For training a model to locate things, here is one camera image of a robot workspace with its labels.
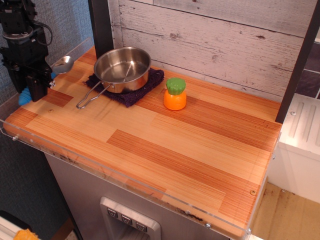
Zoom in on dark left frame post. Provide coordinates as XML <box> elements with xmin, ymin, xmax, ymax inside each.
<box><xmin>88</xmin><ymin>0</ymin><xmax>114</xmax><ymax>58</ymax></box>

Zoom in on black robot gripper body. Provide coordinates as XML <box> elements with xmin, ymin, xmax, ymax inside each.
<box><xmin>0</xmin><ymin>23</ymin><xmax>52</xmax><ymax>83</ymax></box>

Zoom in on dark frame post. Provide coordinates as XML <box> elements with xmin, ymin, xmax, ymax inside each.
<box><xmin>275</xmin><ymin>0</ymin><xmax>320</xmax><ymax>124</ymax></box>
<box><xmin>88</xmin><ymin>0</ymin><xmax>114</xmax><ymax>58</ymax></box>

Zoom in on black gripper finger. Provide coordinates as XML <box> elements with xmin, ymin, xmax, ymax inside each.
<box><xmin>8</xmin><ymin>69</ymin><xmax>28</xmax><ymax>93</ymax></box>
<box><xmin>26</xmin><ymin>75</ymin><xmax>50</xmax><ymax>102</ymax></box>

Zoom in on grey toy fridge cabinet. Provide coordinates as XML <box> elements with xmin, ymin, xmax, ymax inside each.
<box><xmin>44</xmin><ymin>152</ymin><xmax>238</xmax><ymax>240</ymax></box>

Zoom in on dark right frame post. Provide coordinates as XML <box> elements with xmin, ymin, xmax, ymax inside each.
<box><xmin>275</xmin><ymin>0</ymin><xmax>320</xmax><ymax>124</ymax></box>

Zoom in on blue handled metal spoon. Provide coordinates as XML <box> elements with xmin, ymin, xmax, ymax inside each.
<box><xmin>18</xmin><ymin>55</ymin><xmax>74</xmax><ymax>106</ymax></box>

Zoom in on clear acrylic edge guard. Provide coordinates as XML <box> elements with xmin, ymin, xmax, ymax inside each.
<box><xmin>4</xmin><ymin>115</ymin><xmax>281</xmax><ymax>240</ymax></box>

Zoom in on silver water dispenser panel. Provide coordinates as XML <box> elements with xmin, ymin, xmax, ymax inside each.
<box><xmin>99</xmin><ymin>196</ymin><xmax>162</xmax><ymax>240</ymax></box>

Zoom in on purple cloth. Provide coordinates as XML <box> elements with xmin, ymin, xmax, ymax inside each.
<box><xmin>76</xmin><ymin>68</ymin><xmax>165</xmax><ymax>109</ymax></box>

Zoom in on orange toy carrot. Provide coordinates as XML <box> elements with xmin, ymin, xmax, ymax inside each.
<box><xmin>163</xmin><ymin>77</ymin><xmax>187</xmax><ymax>111</ymax></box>

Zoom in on silver steel pot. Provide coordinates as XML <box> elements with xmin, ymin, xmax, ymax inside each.
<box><xmin>76</xmin><ymin>46</ymin><xmax>153</xmax><ymax>110</ymax></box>

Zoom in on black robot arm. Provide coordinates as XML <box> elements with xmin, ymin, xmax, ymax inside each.
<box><xmin>0</xmin><ymin>0</ymin><xmax>52</xmax><ymax>102</ymax></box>

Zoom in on yellow object at corner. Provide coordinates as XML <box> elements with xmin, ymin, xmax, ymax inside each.
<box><xmin>13</xmin><ymin>229</ymin><xmax>39</xmax><ymax>240</ymax></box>

